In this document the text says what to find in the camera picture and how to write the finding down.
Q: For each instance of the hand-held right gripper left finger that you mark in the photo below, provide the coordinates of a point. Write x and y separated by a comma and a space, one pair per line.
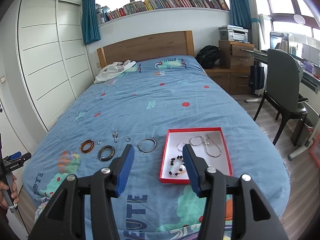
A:
126, 165

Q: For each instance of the red cardboard box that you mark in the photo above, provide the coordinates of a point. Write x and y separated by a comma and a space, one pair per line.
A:
180, 135

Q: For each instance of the round white lamp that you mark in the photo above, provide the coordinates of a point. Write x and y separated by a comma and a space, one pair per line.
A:
299, 19

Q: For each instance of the dark grey chair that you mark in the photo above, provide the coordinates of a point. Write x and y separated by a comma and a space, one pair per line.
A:
282, 80

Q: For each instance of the wall light switch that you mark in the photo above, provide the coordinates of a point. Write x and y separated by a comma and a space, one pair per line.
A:
2, 79

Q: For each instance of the computer monitor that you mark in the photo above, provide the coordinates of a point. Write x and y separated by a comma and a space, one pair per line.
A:
276, 40

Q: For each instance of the thin silver bangle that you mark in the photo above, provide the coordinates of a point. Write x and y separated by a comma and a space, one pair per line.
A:
139, 147

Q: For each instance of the white garment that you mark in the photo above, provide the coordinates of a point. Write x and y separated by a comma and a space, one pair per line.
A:
110, 71

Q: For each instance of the black backpack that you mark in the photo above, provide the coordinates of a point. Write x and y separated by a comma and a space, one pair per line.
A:
208, 56

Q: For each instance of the wooden headboard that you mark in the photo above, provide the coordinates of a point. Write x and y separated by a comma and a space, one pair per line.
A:
150, 46

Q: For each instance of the teal curtain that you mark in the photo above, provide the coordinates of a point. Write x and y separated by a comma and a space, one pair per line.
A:
237, 5
90, 20

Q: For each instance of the red plastic frame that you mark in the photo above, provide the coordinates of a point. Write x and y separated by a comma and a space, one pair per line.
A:
311, 155

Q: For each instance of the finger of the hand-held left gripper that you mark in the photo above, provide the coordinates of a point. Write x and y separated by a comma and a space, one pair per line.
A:
25, 157
16, 154

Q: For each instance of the grey trash bin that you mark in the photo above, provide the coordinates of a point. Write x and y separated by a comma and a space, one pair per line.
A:
301, 132

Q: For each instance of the person's left hand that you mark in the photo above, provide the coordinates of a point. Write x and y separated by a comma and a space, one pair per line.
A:
15, 188

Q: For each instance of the silver wristwatch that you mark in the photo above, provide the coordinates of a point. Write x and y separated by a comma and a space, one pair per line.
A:
115, 138

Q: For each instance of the dark brown bangle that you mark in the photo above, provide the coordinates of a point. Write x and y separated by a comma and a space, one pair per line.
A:
100, 152

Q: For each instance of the low wooden cabinet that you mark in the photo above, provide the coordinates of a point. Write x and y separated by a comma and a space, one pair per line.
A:
230, 80

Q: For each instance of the white wardrobe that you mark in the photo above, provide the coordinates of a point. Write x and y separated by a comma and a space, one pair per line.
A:
50, 55

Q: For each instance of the white printer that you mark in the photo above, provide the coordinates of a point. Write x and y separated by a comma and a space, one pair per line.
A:
233, 33

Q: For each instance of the row of books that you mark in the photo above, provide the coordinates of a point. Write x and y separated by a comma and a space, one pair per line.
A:
162, 5

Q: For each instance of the navy hanging bag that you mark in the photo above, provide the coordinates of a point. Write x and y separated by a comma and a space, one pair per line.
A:
257, 77

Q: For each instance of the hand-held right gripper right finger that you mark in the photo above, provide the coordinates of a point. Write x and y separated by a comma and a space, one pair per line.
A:
190, 165

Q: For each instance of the orange amber bangle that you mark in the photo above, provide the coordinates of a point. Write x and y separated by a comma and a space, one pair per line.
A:
82, 150

